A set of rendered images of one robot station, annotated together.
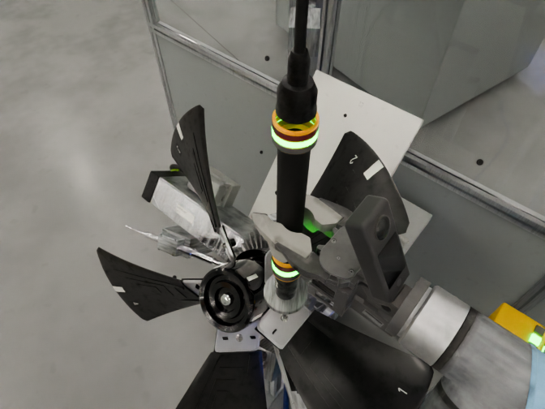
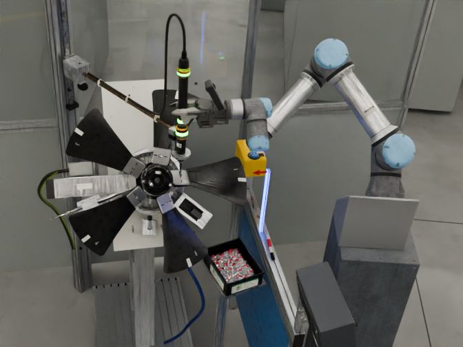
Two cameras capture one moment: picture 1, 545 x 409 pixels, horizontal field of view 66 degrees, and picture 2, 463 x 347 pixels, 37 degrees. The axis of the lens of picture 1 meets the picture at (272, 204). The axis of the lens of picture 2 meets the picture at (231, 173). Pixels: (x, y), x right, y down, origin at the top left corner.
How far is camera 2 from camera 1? 2.07 m
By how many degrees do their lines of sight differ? 40
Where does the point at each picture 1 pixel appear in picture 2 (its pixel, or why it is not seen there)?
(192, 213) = (89, 182)
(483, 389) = (255, 110)
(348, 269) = (209, 106)
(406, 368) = (231, 162)
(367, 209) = (209, 82)
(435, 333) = (238, 105)
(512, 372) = (257, 102)
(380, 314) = (222, 117)
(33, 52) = not seen: outside the picture
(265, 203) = not seen: hidden behind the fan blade
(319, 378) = (209, 182)
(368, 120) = (141, 91)
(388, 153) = not seen: hidden behind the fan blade
